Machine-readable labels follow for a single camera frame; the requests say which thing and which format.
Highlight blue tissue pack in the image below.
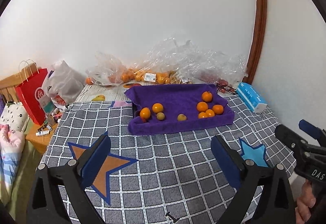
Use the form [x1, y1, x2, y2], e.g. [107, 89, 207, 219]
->
[236, 82, 268, 113]

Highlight floral white pillow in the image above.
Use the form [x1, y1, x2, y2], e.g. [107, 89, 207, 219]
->
[1, 102, 29, 132]

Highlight brown wooden door frame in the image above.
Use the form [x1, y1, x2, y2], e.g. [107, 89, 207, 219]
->
[243, 0, 268, 84]

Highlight clear bag of oranges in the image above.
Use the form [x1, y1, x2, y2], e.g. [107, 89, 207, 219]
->
[85, 52, 171, 87]

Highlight grey checkered blanket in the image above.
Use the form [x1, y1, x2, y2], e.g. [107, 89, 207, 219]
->
[42, 96, 296, 223]

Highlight small orange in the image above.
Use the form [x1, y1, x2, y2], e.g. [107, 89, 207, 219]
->
[198, 112, 208, 119]

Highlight large orange mandarin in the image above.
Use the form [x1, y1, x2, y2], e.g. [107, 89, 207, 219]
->
[196, 102, 209, 113]

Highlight large clear plastic bag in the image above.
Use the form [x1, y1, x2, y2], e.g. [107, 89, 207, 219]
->
[137, 36, 230, 85]

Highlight white plastic bag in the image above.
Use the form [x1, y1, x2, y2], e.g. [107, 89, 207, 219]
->
[41, 60, 86, 109]

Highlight yellow-green round fruit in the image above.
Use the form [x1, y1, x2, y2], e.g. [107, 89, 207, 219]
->
[156, 112, 165, 121]

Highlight black eyeglasses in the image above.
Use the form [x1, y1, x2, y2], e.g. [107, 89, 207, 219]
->
[216, 83, 237, 95]

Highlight small orange fruit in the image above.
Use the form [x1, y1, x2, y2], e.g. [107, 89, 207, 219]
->
[205, 109, 216, 117]

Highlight small orange kumquat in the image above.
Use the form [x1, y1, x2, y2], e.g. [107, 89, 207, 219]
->
[152, 103, 164, 114]

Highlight small yellow-green fruit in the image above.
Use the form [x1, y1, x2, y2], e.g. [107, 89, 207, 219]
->
[177, 114, 187, 121]

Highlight clear bag of tomatoes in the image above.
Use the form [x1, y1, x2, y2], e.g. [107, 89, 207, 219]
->
[198, 53, 248, 85]

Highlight person's right hand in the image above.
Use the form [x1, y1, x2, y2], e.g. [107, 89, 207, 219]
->
[295, 180, 316, 224]

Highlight wooden nightstand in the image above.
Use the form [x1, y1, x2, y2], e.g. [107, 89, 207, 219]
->
[25, 121, 61, 155]

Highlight purple towel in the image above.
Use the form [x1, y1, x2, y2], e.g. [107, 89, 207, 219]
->
[125, 84, 235, 136]

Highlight red paper shopping bag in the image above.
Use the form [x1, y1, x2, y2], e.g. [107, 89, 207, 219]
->
[15, 60, 55, 126]

